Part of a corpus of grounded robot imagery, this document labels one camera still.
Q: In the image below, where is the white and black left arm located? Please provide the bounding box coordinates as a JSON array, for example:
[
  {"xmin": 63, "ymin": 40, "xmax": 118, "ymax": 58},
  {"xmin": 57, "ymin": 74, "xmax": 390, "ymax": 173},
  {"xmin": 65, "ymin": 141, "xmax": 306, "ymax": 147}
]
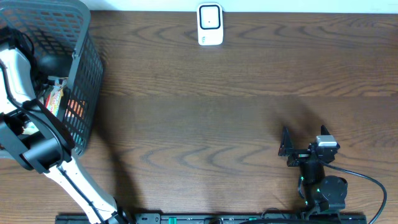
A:
[{"xmin": 1, "ymin": 27, "xmax": 135, "ymax": 223}]

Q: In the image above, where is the yellow wet wipes pack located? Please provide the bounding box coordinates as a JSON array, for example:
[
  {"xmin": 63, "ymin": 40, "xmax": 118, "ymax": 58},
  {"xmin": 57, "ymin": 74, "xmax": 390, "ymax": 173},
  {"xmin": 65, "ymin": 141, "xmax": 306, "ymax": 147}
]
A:
[{"xmin": 45, "ymin": 78, "xmax": 67, "ymax": 116}]

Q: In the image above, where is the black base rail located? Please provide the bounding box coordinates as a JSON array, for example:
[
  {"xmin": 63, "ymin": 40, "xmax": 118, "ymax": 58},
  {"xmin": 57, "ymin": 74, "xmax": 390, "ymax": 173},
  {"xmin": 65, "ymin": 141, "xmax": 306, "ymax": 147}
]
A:
[{"xmin": 55, "ymin": 212, "xmax": 368, "ymax": 224}]

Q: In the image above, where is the dark grey plastic basket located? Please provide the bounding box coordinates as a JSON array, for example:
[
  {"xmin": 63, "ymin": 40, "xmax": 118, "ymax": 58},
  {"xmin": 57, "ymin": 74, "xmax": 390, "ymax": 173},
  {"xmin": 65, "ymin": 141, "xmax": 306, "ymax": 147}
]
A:
[{"xmin": 1, "ymin": 0, "xmax": 103, "ymax": 156}]

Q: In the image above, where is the white barcode scanner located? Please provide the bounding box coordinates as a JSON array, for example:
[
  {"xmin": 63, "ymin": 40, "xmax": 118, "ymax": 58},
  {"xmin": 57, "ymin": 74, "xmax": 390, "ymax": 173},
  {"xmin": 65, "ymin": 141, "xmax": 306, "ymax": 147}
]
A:
[{"xmin": 197, "ymin": 2, "xmax": 224, "ymax": 46}]

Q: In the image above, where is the black right camera cable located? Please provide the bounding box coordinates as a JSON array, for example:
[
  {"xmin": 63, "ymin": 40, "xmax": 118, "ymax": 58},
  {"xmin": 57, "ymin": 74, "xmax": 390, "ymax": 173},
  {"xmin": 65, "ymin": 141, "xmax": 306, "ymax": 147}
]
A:
[{"xmin": 320, "ymin": 160, "xmax": 388, "ymax": 224}]

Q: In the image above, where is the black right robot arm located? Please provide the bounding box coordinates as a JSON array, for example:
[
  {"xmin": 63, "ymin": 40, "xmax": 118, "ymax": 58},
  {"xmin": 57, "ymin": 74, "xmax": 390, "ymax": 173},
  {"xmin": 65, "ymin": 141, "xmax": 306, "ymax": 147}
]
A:
[{"xmin": 278, "ymin": 126, "xmax": 348, "ymax": 219}]

